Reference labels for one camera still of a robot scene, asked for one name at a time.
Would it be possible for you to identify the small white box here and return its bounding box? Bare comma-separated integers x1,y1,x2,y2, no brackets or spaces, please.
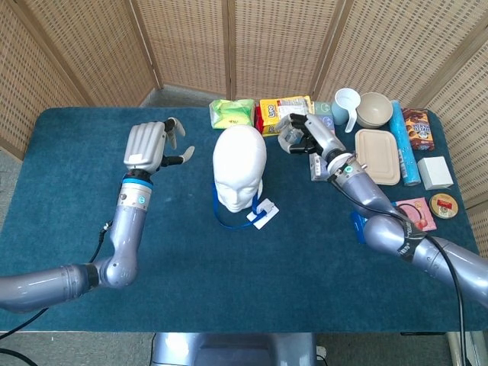
416,156,454,191

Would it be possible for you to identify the white foam mannequin head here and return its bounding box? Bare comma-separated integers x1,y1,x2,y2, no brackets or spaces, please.
212,124,268,214

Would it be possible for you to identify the yellow biscuit package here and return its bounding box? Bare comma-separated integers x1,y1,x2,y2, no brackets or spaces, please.
254,97,316,137

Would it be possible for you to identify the woven wooden folding screen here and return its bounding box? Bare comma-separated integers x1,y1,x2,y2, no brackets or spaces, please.
0,0,488,268

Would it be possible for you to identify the blue pink cookie box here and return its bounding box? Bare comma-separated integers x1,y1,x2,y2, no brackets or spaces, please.
350,197,438,244

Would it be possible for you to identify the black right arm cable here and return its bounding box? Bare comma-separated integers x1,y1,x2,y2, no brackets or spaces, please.
329,177,469,366

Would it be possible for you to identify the blue table carpet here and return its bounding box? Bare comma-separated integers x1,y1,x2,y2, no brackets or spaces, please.
0,106,488,335

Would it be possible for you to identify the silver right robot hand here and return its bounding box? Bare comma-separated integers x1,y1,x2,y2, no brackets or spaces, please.
277,112,346,158

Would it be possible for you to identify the brown cookie bag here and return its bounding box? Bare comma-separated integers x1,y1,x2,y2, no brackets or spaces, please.
402,108,436,152

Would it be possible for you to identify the beige bowl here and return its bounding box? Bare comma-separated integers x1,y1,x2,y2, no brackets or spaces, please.
356,91,393,129

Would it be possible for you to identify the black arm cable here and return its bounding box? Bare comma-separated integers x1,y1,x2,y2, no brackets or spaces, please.
329,177,469,366
0,220,115,366

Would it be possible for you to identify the round gold tin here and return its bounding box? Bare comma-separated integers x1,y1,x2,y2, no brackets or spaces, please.
429,192,459,220

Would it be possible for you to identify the blue lanyard with ID badge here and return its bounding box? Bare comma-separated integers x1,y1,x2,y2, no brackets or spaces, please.
211,181,280,231

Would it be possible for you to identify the pastel tissue pack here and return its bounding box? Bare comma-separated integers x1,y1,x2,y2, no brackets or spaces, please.
307,101,342,182

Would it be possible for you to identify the beige lidded lunch box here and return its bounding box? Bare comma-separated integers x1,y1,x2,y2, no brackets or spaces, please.
354,128,401,186

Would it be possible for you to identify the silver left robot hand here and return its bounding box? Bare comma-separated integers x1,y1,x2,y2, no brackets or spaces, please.
124,117,195,172

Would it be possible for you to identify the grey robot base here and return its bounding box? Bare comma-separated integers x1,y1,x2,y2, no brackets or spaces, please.
151,332,317,366

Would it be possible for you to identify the blue cylinder tube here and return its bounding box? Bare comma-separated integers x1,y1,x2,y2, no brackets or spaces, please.
388,100,421,187

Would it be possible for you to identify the green snack bag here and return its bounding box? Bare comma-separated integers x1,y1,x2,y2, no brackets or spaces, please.
208,98,255,130

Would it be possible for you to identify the light blue mug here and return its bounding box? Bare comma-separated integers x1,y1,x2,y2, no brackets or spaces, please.
330,88,361,133

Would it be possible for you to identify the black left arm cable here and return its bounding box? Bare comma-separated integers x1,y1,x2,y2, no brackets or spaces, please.
0,220,115,366

